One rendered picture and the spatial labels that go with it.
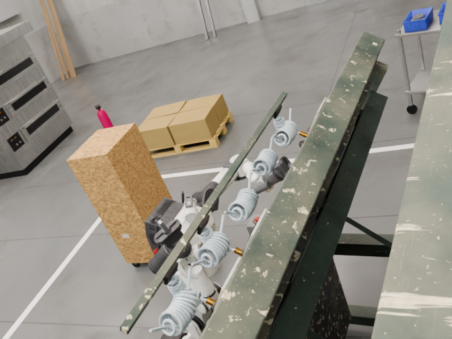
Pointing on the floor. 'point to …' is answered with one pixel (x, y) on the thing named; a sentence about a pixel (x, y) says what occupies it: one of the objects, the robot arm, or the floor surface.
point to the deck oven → (26, 106)
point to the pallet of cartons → (185, 125)
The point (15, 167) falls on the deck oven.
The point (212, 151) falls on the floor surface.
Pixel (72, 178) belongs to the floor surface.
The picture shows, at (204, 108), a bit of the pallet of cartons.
